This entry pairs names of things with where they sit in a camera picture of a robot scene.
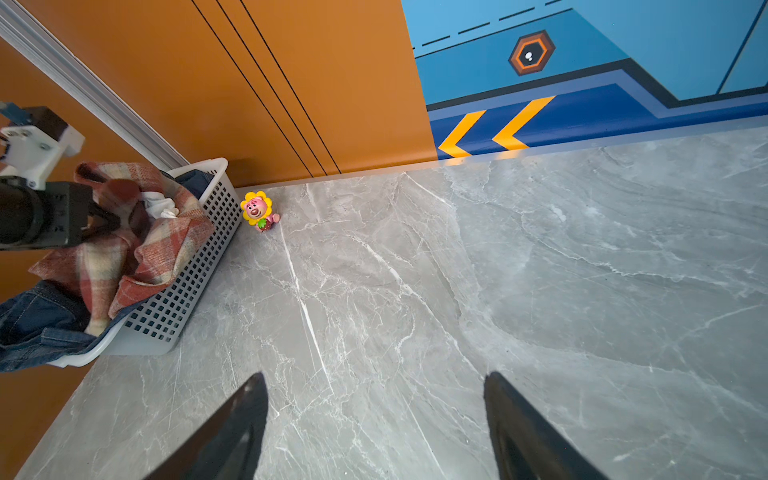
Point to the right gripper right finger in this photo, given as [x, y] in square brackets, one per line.
[525, 444]

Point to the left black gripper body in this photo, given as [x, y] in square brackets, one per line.
[62, 215]

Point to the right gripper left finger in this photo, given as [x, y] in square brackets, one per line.
[229, 444]

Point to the red plaid skirt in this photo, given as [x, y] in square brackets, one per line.
[162, 226]

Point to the white plastic laundry basket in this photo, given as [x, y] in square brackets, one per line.
[154, 326]

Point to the dark blue denim skirt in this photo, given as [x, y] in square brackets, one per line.
[44, 324]

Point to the yellow flower pink bear toy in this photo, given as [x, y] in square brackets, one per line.
[258, 211]

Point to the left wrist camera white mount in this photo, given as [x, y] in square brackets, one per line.
[34, 142]

